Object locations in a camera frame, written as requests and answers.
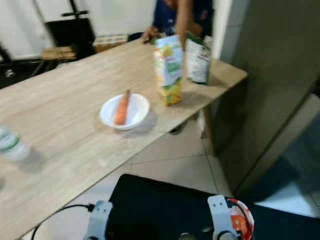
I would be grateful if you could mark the person bare hand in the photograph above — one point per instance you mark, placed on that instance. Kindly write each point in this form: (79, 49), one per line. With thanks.
(150, 33)

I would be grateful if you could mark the red and white bowl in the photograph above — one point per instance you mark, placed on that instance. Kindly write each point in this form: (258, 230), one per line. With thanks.
(246, 220)

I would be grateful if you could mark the red tomato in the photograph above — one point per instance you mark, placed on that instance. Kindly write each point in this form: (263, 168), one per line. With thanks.
(238, 225)

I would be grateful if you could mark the person bare forearm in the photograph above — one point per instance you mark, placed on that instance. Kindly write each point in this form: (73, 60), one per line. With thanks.
(185, 17)

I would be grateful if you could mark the grey steel fridge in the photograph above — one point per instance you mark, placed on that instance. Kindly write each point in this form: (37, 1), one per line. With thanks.
(270, 75)

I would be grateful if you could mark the dark blue bin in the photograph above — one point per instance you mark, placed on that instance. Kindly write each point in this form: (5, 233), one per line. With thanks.
(134, 36)

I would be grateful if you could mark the person torso dark blue shirt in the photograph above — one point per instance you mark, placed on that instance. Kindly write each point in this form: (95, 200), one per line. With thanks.
(165, 14)

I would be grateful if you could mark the yellow green juice carton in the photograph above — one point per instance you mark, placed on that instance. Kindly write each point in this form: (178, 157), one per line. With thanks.
(169, 70)

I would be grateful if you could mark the cardboard box with white strips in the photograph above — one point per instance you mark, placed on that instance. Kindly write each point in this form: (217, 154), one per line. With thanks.
(110, 41)

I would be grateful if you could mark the green and white snack bag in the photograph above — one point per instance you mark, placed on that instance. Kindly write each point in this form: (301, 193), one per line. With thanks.
(197, 60)

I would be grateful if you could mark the orange carrot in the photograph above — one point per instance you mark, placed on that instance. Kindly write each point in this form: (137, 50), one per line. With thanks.
(121, 107)

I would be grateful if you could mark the black stand pole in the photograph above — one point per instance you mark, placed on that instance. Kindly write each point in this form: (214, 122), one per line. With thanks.
(73, 13)

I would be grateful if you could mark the black cabinet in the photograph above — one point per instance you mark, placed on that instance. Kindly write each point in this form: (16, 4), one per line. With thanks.
(67, 34)

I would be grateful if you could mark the plain cardboard box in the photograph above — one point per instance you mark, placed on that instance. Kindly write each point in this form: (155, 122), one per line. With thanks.
(57, 53)

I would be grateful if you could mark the wooden table leg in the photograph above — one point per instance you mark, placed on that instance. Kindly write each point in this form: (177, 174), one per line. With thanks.
(207, 132)

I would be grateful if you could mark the tall blue-capped water bottle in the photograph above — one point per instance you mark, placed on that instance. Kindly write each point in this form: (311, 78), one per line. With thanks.
(12, 145)

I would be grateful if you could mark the grey robot right leg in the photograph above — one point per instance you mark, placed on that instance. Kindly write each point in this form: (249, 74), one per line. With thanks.
(187, 237)

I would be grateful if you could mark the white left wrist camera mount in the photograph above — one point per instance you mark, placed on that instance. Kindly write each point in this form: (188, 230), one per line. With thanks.
(101, 220)

